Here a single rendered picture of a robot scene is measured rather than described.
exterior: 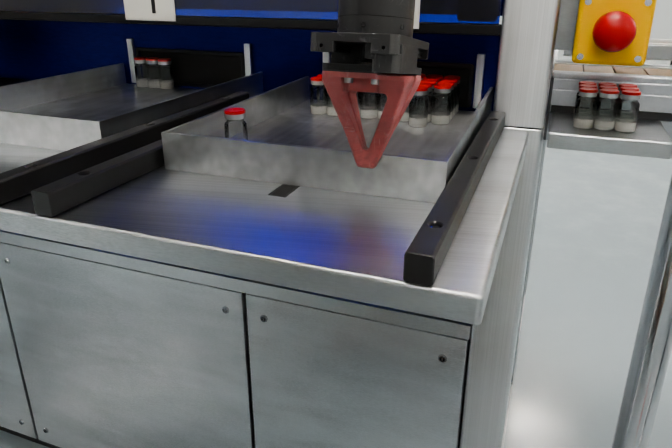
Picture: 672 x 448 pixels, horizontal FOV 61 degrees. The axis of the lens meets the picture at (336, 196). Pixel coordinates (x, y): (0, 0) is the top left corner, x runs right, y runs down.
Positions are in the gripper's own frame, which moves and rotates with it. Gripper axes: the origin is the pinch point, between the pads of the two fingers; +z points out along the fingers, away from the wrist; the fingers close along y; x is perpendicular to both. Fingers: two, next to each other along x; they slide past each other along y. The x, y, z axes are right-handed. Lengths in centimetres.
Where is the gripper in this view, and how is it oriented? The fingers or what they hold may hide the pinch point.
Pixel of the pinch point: (367, 157)
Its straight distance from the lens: 45.6
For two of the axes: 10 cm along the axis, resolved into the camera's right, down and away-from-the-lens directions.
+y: 3.5, -1.9, 9.2
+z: -0.5, 9.7, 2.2
